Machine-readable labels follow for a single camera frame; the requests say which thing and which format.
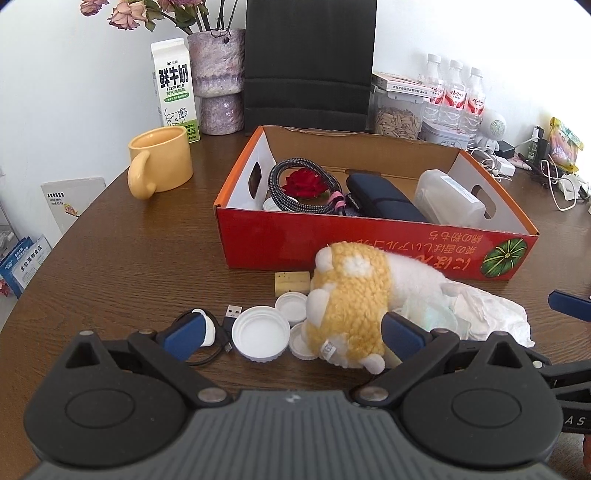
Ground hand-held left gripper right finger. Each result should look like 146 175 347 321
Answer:
355 311 536 409

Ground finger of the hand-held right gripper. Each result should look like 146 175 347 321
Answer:
548 290 591 323
524 347 591 386

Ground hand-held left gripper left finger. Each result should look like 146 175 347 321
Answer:
58 311 232 409

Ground white charger puck black cable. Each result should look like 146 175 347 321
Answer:
172 305 243 366

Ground yellow white plush toy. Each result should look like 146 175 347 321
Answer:
302 241 446 374

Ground large white bottle cap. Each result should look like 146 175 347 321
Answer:
232 305 291 363

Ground white paper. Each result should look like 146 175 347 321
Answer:
438 281 535 348

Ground red cardboard box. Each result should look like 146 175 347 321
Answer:
213 124 540 282

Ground navy zip case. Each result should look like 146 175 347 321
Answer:
345 172 430 224

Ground white plastic bottle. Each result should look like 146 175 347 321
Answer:
412 169 495 227

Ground braided cable coil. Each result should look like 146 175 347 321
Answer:
268 158 347 217

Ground red rose flower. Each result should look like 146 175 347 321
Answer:
281 167 328 200

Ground black upright device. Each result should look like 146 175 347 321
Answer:
526 127 550 162

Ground yellow snack packet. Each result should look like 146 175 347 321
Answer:
547 117 585 174

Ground yellow mug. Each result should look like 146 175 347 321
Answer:
127 124 194 200

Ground blue pet food bags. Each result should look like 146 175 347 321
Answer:
0 234 52 298

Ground white printed board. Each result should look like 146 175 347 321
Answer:
41 175 108 236

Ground white printed tin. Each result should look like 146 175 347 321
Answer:
421 121 472 149

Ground clear seed container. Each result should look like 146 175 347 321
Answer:
370 71 435 140

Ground water bottle red label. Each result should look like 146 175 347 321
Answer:
438 59 465 130
418 53 445 125
462 67 488 137

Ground white milk carton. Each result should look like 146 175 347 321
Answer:
150 38 202 144

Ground purple mottled vase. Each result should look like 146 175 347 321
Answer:
187 28 247 136

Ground black paper bag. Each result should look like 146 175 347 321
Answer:
243 0 377 134

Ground white wired earphones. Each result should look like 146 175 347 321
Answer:
466 147 504 178

